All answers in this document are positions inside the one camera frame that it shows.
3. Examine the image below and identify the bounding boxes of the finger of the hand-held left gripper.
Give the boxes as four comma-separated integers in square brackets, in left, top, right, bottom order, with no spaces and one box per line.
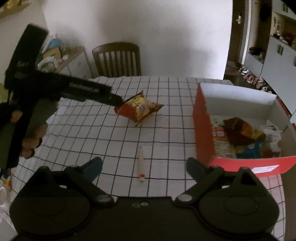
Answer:
[109,91,124,107]

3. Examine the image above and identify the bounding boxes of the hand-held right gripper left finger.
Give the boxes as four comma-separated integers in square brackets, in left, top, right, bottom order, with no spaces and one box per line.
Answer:
[22,157,115,207]

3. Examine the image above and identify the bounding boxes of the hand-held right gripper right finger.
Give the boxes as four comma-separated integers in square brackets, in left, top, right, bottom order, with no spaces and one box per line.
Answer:
[175,157,272,207]

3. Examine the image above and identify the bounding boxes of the red yellow snack bag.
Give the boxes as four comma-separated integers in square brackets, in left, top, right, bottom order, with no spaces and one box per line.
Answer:
[114,90,165,127]

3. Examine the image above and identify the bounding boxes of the red cardboard box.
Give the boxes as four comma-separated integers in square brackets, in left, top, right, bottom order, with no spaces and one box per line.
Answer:
[192,83,296,178]

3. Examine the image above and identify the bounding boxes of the person's left hand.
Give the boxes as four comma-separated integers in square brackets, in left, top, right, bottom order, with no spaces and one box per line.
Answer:
[10,111,48,159]

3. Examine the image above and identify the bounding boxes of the green white tissue pack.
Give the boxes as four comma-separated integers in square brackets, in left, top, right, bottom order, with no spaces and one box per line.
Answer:
[37,57,58,70]

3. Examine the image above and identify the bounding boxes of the yellow tissue box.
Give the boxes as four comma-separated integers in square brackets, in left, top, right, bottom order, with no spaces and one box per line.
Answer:
[44,47,62,58]

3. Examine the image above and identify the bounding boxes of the brown wooden chair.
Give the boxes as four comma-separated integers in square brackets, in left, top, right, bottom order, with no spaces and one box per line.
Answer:
[92,42,141,78]

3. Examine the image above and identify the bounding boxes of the wooden sideboard white drawers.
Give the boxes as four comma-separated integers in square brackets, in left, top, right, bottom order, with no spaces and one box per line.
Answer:
[38,45,93,80]

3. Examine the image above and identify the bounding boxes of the white stick packet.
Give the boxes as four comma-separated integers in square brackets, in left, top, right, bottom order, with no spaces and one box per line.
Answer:
[138,146,146,182]

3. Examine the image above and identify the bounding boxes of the blue snack packet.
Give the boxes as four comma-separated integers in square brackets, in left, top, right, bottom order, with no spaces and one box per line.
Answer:
[236,141,262,159]

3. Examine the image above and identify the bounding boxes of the orange brown snack packet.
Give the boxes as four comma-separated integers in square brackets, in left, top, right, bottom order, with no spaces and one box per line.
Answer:
[223,117,266,146]

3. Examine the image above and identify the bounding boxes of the row of shoes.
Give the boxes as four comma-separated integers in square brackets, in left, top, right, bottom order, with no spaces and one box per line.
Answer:
[239,66,272,93]

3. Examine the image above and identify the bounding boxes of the white hallway cabinet unit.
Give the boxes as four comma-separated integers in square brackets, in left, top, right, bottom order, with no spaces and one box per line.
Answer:
[244,0,296,98]

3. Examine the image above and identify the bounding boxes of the brown entrance door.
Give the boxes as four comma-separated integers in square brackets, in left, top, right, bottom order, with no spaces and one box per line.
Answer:
[228,0,251,63]

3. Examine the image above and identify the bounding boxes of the dark hanging bag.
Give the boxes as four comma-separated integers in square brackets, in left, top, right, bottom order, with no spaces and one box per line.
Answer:
[259,0,272,21]

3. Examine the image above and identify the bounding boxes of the wooden wall shelf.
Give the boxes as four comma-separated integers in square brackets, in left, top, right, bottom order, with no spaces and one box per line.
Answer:
[0,0,31,19]

